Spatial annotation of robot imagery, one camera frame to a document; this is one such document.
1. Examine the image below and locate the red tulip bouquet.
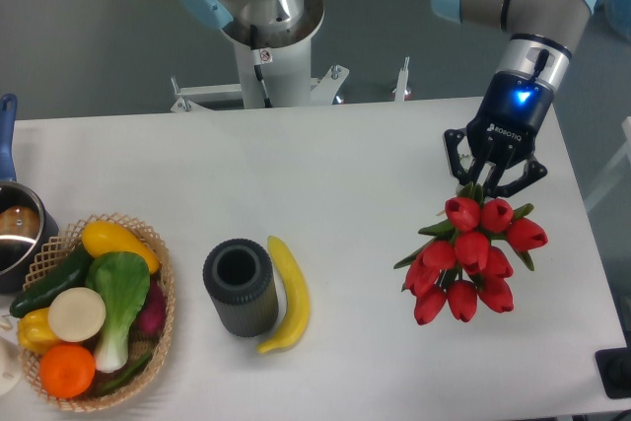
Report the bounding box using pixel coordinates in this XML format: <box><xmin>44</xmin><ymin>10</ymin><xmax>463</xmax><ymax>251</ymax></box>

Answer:
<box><xmin>393</xmin><ymin>184</ymin><xmax>548</xmax><ymax>325</ymax></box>

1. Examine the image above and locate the green bok choy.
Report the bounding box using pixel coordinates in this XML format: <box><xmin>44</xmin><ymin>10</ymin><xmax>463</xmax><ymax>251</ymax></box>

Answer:
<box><xmin>86</xmin><ymin>251</ymin><xmax>150</xmax><ymax>374</ymax></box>

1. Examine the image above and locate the woven bamboo basket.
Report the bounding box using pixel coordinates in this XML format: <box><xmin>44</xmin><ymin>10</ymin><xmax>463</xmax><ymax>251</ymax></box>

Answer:
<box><xmin>19</xmin><ymin>213</ymin><xmax>175</xmax><ymax>413</ymax></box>

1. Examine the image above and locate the black device at edge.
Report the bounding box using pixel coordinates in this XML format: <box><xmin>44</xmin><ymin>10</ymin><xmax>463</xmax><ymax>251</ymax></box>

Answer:
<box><xmin>595</xmin><ymin>347</ymin><xmax>630</xmax><ymax>399</ymax></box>

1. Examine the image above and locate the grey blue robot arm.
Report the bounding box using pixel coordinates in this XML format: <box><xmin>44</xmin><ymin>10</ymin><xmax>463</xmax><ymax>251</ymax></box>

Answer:
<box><xmin>178</xmin><ymin>0</ymin><xmax>596</xmax><ymax>198</ymax></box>

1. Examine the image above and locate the yellow banana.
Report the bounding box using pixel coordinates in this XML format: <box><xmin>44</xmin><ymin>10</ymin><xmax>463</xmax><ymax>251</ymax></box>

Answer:
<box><xmin>256</xmin><ymin>236</ymin><xmax>311</xmax><ymax>354</ymax></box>

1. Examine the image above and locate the yellow bell pepper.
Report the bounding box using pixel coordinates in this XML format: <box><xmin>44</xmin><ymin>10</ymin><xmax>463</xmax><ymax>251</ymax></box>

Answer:
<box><xmin>17</xmin><ymin>308</ymin><xmax>62</xmax><ymax>355</ymax></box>

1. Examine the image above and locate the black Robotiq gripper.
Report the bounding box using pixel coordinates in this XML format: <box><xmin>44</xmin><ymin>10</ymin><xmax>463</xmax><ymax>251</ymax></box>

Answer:
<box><xmin>443</xmin><ymin>72</ymin><xmax>554</xmax><ymax>196</ymax></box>

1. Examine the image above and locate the white round radish slice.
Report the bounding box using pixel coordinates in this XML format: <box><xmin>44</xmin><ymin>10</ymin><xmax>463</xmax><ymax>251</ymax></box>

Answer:
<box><xmin>48</xmin><ymin>287</ymin><xmax>106</xmax><ymax>342</ymax></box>

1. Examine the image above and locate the yellow squash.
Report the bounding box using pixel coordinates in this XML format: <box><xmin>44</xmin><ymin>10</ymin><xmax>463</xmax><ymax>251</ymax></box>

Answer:
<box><xmin>81</xmin><ymin>220</ymin><xmax>161</xmax><ymax>274</ymax></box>

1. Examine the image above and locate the blue handled saucepan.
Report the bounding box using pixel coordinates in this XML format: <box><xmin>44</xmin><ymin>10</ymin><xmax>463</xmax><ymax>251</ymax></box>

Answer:
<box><xmin>1</xmin><ymin>94</ymin><xmax>58</xmax><ymax>294</ymax></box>

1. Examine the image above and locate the dark grey ribbed vase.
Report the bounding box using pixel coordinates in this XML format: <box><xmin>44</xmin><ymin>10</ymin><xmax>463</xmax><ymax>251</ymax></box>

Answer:
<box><xmin>202</xmin><ymin>239</ymin><xmax>279</xmax><ymax>337</ymax></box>

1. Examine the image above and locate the green chili pepper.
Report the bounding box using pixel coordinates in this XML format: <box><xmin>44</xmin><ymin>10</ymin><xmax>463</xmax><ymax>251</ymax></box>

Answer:
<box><xmin>93</xmin><ymin>351</ymin><xmax>153</xmax><ymax>397</ymax></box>

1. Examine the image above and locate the purple red onion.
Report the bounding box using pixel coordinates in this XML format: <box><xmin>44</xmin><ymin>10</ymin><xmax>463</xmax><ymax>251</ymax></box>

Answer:
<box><xmin>135</xmin><ymin>280</ymin><xmax>167</xmax><ymax>335</ymax></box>

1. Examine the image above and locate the green cucumber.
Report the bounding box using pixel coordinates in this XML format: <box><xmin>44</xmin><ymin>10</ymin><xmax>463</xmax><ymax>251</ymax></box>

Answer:
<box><xmin>9</xmin><ymin>244</ymin><xmax>93</xmax><ymax>318</ymax></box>

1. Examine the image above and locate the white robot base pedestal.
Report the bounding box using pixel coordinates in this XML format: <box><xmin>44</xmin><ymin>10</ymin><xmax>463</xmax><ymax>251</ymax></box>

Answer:
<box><xmin>171</xmin><ymin>0</ymin><xmax>350</xmax><ymax>112</ymax></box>

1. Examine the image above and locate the orange fruit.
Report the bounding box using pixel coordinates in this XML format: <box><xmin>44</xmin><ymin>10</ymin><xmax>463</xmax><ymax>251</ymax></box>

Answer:
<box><xmin>38</xmin><ymin>344</ymin><xmax>96</xmax><ymax>398</ymax></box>

